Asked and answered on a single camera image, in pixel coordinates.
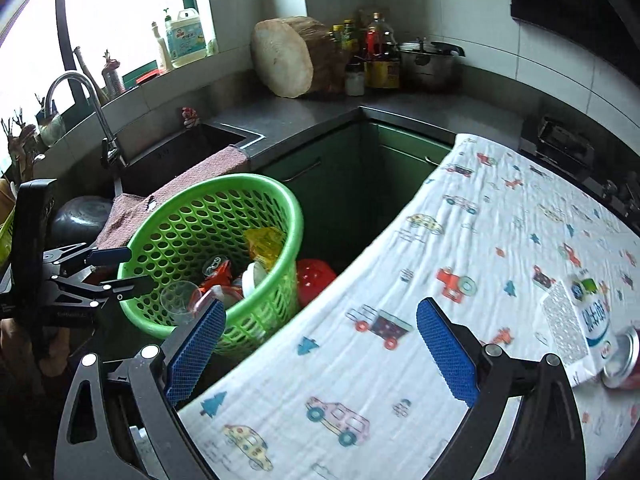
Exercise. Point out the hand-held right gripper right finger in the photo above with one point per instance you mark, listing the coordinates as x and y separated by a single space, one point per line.
445 355

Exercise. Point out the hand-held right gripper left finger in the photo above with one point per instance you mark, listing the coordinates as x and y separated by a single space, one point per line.
197 350

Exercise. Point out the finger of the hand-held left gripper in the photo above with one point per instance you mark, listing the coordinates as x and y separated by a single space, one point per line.
127 285
107 255

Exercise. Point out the green perforated plastic basket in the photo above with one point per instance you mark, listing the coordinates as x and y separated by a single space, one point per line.
165 240

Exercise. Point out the person's left hand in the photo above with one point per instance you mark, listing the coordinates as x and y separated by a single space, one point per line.
52 355

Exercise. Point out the black round wok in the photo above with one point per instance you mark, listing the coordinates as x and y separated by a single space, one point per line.
80 220

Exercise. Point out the clear plastic cup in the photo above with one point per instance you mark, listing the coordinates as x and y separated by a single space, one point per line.
180 302

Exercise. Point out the crushed red soda can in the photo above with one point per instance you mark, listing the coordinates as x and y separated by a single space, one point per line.
217 272

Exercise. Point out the white round plastic lid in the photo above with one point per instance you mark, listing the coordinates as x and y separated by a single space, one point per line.
254 280

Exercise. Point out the pink towel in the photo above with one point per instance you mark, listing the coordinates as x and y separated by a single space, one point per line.
175 180

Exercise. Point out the printed vehicle pattern blanket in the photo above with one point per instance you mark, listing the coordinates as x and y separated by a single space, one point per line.
400 260

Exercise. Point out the glass jar with plant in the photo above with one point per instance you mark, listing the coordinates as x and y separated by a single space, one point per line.
50 127

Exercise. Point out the steel kitchen sink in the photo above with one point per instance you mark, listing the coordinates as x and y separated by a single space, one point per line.
185 155

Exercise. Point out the red perforated plastic bowl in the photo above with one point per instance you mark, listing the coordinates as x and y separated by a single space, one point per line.
315 280

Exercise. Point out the white milk carton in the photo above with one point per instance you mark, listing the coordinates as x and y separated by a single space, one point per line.
590 320

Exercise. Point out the steel curved faucet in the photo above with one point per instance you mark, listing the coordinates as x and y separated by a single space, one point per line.
97 105

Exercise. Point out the small red white figurine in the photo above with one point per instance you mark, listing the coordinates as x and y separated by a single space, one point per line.
189 116

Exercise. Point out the green kitchen cabinet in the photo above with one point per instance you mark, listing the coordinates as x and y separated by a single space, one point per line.
340 185

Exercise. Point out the slim white squeeze bottle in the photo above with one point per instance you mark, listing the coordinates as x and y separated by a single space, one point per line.
162 52

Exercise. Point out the large dish detergent bottle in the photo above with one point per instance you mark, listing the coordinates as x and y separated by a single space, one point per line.
185 37

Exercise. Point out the black gas stove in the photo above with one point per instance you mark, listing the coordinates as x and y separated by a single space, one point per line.
565 145

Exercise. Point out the round wooden chopping block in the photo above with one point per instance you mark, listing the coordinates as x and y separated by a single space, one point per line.
282 57

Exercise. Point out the yellow label oil bottle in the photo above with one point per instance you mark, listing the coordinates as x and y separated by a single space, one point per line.
384 74

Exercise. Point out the steel cooking pot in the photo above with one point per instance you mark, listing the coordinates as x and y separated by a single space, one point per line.
430 65

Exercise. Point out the yellow cap condiment bottle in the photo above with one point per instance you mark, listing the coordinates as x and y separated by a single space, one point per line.
337 39

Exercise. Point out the red label sauce bottle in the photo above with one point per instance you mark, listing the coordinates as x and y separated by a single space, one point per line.
371 42

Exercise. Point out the green cap condiment bottle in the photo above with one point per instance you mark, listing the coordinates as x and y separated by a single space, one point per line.
350 35

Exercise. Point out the green frame window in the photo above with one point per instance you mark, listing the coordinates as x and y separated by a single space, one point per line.
110 5

